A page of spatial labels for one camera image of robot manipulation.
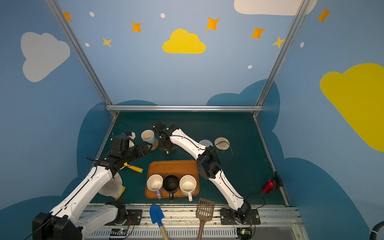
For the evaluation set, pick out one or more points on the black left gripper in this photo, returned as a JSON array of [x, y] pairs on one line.
[[144, 148]]

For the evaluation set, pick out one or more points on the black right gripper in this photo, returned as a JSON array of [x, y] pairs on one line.
[[165, 142]]

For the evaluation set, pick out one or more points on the light blue mug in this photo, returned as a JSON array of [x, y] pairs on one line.
[[148, 136]]

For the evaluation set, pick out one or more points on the grey woven round coaster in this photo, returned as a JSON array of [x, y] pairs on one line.
[[206, 143]]

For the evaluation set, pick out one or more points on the lavender mug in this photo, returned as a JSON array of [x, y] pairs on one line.
[[155, 185]]

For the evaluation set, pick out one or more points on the multicolour woven round coaster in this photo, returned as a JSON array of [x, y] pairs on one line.
[[222, 143]]

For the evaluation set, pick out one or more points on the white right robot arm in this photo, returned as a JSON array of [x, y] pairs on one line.
[[208, 164]]

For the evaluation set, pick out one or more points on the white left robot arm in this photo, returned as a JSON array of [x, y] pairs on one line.
[[63, 221]]

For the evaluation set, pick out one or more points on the yellow toy shovel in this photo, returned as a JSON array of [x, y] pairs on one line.
[[134, 168]]

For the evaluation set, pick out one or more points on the white knit glove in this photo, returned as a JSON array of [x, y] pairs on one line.
[[113, 188]]

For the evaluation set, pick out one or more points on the orange brown serving tray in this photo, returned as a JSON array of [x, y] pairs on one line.
[[177, 168]]

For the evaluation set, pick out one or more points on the black mug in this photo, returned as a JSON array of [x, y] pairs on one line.
[[171, 185]]

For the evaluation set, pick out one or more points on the white cream mug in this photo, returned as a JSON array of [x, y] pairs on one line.
[[188, 185]]

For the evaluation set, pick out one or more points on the blue toy shovel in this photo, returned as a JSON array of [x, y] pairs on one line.
[[157, 215]]

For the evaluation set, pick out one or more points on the left green circuit board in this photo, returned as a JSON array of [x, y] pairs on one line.
[[118, 234]]

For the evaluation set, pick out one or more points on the green circuit board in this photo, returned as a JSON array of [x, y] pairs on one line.
[[244, 234], [118, 234]]

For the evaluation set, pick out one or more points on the brown slotted spatula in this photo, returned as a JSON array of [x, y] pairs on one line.
[[204, 213]]

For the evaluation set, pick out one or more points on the red emergency stop button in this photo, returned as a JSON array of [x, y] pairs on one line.
[[272, 184]]

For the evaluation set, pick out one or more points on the right green circuit board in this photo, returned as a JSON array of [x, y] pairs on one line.
[[244, 234]]

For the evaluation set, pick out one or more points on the aluminium back frame rail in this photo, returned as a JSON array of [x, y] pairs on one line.
[[143, 108]]

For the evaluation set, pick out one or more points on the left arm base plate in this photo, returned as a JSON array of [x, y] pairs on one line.
[[127, 218]]

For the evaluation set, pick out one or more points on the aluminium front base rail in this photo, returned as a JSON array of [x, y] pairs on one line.
[[180, 223]]

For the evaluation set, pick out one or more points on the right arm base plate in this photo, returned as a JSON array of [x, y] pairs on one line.
[[228, 218]]

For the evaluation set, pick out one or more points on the aluminium left frame post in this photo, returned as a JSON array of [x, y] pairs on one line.
[[57, 12]]

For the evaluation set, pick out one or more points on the aluminium frame post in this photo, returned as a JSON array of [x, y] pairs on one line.
[[291, 34], [57, 12]]

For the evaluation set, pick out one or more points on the aluminium right frame post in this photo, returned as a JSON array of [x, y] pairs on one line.
[[291, 34]]

